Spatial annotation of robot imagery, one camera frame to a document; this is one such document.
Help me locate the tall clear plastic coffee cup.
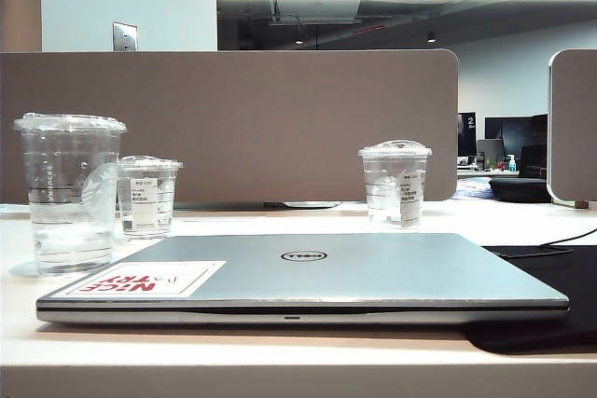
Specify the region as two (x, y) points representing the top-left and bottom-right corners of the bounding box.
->
(12, 112), (128, 278)

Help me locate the clear domed-lid labelled cup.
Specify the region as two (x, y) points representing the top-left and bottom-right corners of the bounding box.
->
(357, 139), (434, 233)

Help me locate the silver Dell laptop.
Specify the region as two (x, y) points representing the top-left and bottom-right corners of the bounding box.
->
(35, 232), (571, 324)

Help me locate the small clear labelled plastic cup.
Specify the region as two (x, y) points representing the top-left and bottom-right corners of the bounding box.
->
(116, 154), (184, 240)

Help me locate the grey divider foot plate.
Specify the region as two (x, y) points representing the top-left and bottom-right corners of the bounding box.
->
(263, 200), (342, 210)

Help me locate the brown desk divider panel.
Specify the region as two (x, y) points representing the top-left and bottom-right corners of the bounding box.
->
(0, 48), (460, 204)

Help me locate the black sign with numeral two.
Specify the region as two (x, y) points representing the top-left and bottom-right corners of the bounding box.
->
(457, 111), (478, 158)

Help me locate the black computer monitor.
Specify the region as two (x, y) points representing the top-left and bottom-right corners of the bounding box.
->
(484, 113), (549, 157)

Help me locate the black round cushion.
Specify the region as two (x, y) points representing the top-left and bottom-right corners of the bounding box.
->
(487, 177), (551, 203)

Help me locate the black office chair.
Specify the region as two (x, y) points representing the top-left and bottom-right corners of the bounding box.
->
(519, 144), (549, 179)

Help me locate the white-edged brown divider panel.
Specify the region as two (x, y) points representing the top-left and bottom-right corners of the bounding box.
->
(547, 48), (597, 206)

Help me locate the black mouse pad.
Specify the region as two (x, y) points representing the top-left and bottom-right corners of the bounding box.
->
(464, 243), (597, 355)

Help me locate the metal wall switch plate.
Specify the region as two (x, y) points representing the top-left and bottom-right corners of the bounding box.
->
(112, 21), (139, 52)

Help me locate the thin black desk cable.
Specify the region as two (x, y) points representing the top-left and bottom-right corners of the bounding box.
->
(543, 228), (597, 246)

